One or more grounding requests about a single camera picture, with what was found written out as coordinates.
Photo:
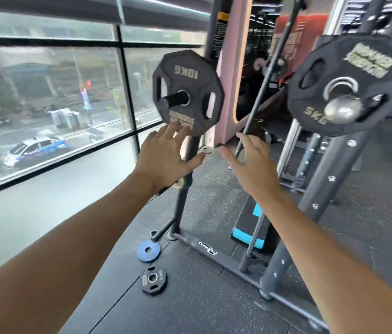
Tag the person's left hand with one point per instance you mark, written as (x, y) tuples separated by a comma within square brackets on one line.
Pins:
[(163, 159)]

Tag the person's right hand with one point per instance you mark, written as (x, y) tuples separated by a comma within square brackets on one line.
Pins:
[(256, 170)]

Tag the small blue-rimmed weight plate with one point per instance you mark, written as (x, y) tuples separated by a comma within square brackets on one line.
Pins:
[(183, 182)]

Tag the black round grip weight plate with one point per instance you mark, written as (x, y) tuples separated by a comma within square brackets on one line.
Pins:
[(199, 76)]

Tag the blue disc weight plate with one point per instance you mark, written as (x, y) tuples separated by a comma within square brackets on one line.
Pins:
[(149, 251)]

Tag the small black octagonal weight plate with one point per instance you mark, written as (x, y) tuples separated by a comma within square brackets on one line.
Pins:
[(154, 288)]

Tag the large black octagonal weight plate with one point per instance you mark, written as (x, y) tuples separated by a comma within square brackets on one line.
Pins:
[(373, 111)]

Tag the person's left forearm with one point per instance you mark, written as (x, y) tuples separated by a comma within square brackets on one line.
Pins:
[(60, 267)]

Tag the person's right forearm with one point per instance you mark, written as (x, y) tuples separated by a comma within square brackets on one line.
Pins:
[(338, 274)]

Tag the black aerobic step cyan trim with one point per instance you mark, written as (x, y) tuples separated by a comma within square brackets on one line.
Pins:
[(248, 222)]

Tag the black power rack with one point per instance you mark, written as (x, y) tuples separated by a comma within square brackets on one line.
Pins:
[(340, 163)]

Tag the red banner white print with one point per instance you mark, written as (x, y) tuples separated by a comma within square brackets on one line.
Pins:
[(303, 31)]

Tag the grey striped roller blind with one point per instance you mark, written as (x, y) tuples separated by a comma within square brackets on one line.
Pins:
[(77, 6)]

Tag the glass window black frame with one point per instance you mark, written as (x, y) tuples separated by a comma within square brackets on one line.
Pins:
[(43, 205)]

